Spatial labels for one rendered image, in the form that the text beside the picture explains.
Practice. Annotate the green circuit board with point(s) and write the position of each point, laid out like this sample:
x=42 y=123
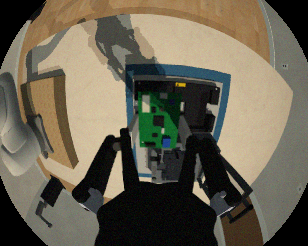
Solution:
x=159 y=114

